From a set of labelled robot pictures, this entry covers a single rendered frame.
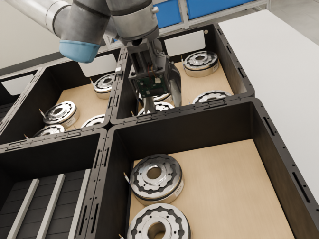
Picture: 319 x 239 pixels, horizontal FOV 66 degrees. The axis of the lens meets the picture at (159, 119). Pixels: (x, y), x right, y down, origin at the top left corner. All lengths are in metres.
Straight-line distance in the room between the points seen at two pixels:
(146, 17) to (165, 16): 2.20
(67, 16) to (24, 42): 3.42
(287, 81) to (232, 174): 0.51
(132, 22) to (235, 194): 0.34
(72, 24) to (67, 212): 0.37
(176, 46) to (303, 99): 0.42
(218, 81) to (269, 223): 0.41
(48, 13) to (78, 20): 0.08
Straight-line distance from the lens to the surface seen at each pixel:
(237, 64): 0.60
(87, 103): 0.83
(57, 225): 0.56
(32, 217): 0.61
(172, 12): 2.64
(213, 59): 0.77
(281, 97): 0.86
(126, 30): 0.44
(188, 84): 0.74
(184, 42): 0.84
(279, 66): 1.01
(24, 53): 4.03
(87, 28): 0.52
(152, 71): 0.45
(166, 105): 0.63
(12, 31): 3.95
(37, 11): 0.62
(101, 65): 0.88
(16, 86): 1.04
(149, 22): 0.45
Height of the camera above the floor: 1.24
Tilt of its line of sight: 39 degrees down
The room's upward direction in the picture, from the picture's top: 19 degrees counter-clockwise
